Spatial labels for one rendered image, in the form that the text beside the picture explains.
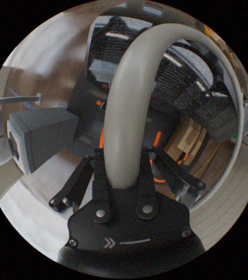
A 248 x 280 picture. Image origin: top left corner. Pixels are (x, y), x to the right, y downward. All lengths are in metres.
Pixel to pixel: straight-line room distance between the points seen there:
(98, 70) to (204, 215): 5.54
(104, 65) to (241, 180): 5.27
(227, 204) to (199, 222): 1.54
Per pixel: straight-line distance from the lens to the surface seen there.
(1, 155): 0.78
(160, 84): 0.39
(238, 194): 5.07
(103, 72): 0.44
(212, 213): 5.20
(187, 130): 1.09
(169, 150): 1.15
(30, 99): 1.79
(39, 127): 0.70
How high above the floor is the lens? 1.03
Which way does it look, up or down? 72 degrees down
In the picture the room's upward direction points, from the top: 176 degrees counter-clockwise
